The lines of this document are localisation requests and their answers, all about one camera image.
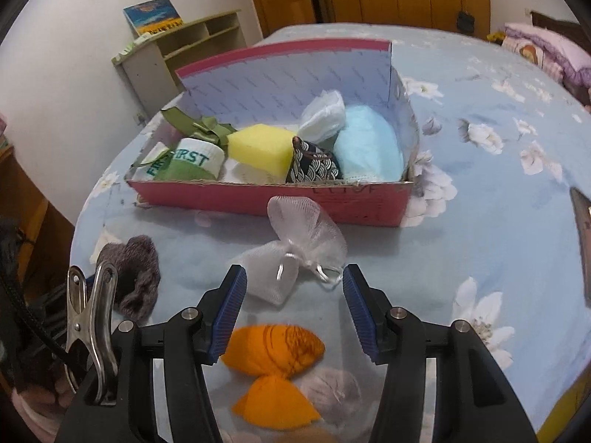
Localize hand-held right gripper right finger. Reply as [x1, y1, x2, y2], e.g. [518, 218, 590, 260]
[342, 263, 539, 443]

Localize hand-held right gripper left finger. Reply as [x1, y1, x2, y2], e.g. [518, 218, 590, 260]
[55, 264, 247, 443]

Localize white mesh pouch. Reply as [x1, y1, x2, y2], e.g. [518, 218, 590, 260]
[235, 196, 348, 306]

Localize pink cardboard box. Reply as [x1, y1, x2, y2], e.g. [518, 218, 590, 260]
[124, 41, 421, 228]

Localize green white knitted wristband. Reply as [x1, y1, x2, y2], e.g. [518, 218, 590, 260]
[164, 137, 226, 182]
[134, 142, 174, 178]

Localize yellow sponge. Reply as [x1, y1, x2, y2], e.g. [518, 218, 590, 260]
[228, 124, 296, 176]

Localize green ribbon bow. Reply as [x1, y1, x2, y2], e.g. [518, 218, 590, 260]
[161, 107, 238, 148]

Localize person's left hand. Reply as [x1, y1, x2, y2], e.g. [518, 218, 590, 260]
[11, 369, 86, 430]

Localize metal spring clip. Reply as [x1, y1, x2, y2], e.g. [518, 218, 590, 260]
[65, 261, 118, 407]

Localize orange fabric bow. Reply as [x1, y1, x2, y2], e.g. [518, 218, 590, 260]
[222, 324, 326, 430]

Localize grey pink pompom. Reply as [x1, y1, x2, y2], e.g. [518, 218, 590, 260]
[298, 367, 362, 420]

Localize brown wooden cabinet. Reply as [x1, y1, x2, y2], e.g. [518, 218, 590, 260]
[0, 143, 75, 310]

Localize grey fluffy scrunchie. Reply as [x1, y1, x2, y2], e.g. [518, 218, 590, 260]
[95, 235, 161, 320]

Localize blue floral bedsheet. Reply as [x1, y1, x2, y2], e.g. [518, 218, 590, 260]
[69, 23, 591, 443]

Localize dark patterned pouch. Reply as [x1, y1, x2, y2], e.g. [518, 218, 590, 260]
[285, 136, 342, 183]

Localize light blue towel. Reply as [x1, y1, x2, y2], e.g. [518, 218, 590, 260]
[332, 104, 404, 182]

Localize white plastic bag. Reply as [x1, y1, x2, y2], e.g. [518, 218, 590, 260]
[300, 90, 347, 144]

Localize brown wooden board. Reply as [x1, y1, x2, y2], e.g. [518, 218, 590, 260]
[570, 187, 591, 301]

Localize beige corner shelf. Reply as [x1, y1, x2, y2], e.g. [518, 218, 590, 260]
[111, 9, 247, 118]

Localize green white packet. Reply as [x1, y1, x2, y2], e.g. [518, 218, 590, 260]
[117, 37, 148, 58]

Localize blue yellow painting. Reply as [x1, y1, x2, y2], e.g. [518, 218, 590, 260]
[124, 0, 185, 37]

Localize pink cartoon pillow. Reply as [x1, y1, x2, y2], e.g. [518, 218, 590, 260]
[501, 22, 591, 88]

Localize dark wooden headboard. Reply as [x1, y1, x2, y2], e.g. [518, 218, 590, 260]
[530, 9, 591, 33]

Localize black cable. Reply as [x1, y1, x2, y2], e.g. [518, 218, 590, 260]
[0, 268, 70, 365]

